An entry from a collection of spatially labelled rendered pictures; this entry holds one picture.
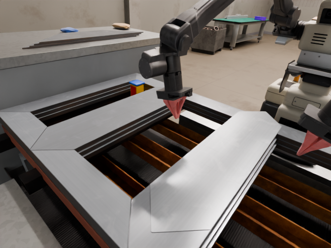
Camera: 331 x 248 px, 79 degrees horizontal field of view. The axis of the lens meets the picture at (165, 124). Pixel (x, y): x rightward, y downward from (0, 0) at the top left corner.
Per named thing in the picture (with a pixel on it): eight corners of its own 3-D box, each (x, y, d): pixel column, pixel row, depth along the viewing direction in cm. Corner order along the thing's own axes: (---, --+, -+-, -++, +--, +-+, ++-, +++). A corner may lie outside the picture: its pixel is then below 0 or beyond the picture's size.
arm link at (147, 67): (192, 35, 53) (171, 25, 58) (158, 39, 46) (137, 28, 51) (183, 76, 61) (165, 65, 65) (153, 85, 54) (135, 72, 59)
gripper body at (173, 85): (181, 99, 59) (178, 73, 56) (155, 96, 65) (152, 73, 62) (193, 93, 63) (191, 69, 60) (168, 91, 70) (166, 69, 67)
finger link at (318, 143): (306, 168, 43) (342, 138, 37) (274, 147, 45) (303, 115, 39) (310, 153, 47) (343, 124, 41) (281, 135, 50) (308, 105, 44)
